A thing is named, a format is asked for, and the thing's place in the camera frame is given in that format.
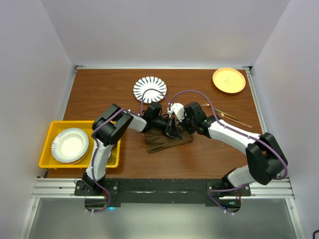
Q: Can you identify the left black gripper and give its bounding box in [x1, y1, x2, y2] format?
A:
[152, 116, 181, 139]

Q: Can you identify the brown cloth napkin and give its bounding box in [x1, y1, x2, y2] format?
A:
[145, 125, 193, 153]

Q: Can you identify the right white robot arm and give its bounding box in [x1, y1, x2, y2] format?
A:
[171, 102, 288, 196]

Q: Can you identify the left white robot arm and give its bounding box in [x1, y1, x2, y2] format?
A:
[82, 103, 182, 195]

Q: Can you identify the iridescent fork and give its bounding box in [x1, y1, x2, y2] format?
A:
[202, 103, 238, 120]

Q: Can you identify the copper spoon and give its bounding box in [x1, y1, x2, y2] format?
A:
[219, 113, 252, 128]

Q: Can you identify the white blue striped plate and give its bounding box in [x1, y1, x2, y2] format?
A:
[133, 76, 167, 104]

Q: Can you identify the orange plate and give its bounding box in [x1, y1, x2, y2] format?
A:
[212, 68, 246, 94]

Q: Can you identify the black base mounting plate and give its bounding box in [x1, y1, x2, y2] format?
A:
[74, 178, 251, 209]

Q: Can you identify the white paper plate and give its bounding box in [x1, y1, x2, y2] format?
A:
[51, 127, 89, 164]

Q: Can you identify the yellow plastic bin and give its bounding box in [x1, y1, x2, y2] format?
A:
[38, 120, 122, 169]

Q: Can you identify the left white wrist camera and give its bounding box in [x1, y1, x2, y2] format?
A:
[166, 107, 173, 118]

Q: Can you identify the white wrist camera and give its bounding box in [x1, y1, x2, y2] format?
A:
[168, 103, 185, 122]
[166, 107, 173, 118]

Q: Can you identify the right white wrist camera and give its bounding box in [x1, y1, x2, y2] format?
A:
[168, 103, 185, 122]

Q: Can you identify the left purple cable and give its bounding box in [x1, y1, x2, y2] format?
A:
[91, 88, 171, 214]

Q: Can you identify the aluminium frame rail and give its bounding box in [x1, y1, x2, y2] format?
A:
[31, 178, 294, 199]

